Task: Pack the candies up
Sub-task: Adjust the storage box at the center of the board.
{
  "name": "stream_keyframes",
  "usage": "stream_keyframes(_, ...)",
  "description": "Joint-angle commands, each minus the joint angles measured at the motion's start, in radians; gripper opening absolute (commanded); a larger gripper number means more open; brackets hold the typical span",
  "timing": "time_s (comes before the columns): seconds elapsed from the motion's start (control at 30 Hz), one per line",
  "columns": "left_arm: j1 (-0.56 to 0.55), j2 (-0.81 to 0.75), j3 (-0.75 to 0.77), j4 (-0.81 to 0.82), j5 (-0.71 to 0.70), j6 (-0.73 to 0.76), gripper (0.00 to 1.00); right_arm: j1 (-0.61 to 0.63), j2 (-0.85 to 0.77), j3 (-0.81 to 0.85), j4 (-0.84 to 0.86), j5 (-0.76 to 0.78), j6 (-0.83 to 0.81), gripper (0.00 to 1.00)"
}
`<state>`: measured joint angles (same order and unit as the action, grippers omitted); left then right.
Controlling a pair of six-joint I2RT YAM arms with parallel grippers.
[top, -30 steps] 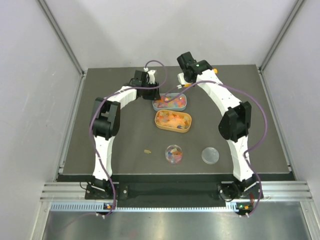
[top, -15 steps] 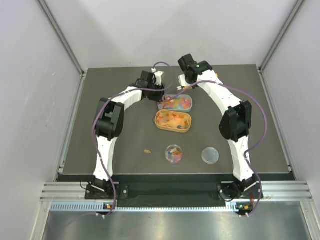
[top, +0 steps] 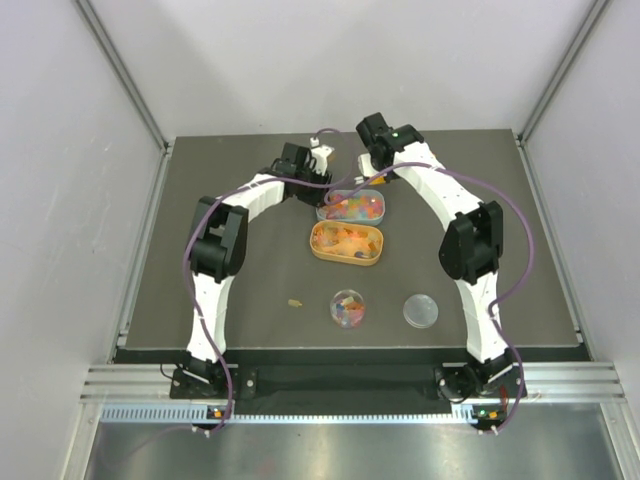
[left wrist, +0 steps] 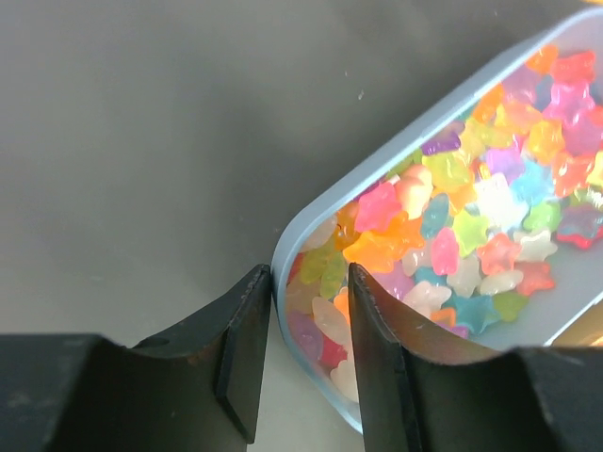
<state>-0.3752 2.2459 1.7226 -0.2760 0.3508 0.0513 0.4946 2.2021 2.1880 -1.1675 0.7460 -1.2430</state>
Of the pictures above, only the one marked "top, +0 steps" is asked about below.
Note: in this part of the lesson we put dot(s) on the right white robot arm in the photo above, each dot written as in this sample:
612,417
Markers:
469,253

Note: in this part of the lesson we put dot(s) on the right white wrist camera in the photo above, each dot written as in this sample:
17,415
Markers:
366,169

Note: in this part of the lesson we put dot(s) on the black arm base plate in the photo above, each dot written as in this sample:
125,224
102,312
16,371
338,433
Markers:
344,389

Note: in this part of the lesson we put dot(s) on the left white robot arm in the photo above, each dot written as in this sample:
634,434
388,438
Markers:
217,246

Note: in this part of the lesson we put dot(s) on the orange candy tray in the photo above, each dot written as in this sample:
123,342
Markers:
352,244

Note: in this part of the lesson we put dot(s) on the clear blue candy tray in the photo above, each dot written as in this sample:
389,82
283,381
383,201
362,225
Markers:
366,207

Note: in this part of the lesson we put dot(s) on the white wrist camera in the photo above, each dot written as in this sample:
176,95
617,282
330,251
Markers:
322,155
366,169

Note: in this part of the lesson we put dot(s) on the grey slotted cable duct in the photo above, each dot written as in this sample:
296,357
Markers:
209,415

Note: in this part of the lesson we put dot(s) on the clear round jar lid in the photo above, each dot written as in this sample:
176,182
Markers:
420,311

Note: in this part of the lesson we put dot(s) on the orange plastic scoop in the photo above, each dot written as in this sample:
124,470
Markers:
379,180

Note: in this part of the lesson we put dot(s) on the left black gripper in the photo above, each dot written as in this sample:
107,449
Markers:
314,187

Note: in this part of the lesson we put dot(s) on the clear round jar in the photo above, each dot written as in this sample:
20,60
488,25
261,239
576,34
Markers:
347,308

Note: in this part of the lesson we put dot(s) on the aluminium frame rail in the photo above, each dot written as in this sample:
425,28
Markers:
99,32

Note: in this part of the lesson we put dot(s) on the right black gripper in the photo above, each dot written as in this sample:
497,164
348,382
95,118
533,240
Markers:
390,177

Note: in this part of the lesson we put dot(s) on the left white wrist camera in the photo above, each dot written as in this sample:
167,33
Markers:
322,155

